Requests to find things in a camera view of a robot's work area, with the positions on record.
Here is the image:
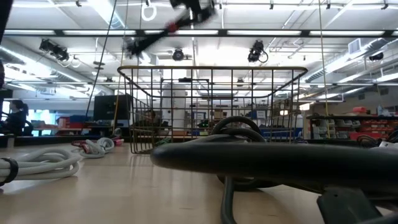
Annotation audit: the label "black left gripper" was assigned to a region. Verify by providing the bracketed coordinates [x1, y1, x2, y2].
[167, 0, 218, 33]

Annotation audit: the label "gold wire basket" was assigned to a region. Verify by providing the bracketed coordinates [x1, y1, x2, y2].
[117, 65, 308, 156]

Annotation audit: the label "short black USB-C cable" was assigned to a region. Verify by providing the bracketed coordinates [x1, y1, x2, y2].
[126, 23, 175, 58]
[356, 128, 398, 147]

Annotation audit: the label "teal USB-C cable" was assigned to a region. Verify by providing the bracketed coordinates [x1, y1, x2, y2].
[154, 137, 172, 147]

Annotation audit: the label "light blue USB-C cable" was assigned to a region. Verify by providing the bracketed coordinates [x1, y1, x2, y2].
[79, 136, 116, 159]

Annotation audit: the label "red USB-C cable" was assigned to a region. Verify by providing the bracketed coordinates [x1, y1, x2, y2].
[70, 139, 91, 148]

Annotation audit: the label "long thick black cable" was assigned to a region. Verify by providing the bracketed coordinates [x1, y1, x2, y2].
[149, 115, 398, 224]

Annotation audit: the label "white USB-C cable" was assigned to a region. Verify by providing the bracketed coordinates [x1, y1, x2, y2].
[0, 147, 82, 187]

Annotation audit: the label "grey braided USB-C cable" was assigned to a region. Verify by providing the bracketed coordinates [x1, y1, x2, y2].
[369, 140, 398, 151]

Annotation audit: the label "black ceiling device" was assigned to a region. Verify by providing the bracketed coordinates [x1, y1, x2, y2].
[38, 38, 70, 62]
[247, 39, 269, 64]

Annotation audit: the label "white round pillar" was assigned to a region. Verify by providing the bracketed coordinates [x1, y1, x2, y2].
[160, 83, 188, 129]

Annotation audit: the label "person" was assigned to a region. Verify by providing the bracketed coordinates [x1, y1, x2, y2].
[143, 109, 164, 129]
[0, 99, 34, 137]

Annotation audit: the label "black cabinet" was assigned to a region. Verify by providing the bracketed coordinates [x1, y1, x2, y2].
[93, 94, 134, 122]

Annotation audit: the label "red and blue crates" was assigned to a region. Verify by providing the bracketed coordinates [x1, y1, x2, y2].
[55, 114, 95, 130]

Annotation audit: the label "black chair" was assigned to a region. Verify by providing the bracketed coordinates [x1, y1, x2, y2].
[24, 119, 34, 137]

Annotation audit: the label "shelf with storage bins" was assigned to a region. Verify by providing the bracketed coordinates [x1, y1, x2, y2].
[306, 106, 398, 141]

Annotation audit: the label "black dome camera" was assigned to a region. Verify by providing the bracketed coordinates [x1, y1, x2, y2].
[171, 47, 185, 62]

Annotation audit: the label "white hanging ring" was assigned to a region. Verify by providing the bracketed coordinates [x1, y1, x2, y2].
[141, 2, 157, 22]

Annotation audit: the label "thin black hanging cable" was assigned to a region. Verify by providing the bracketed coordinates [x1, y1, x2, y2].
[83, 0, 118, 125]

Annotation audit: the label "black aluminium table frame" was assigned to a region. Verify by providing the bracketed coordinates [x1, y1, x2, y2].
[0, 134, 379, 148]

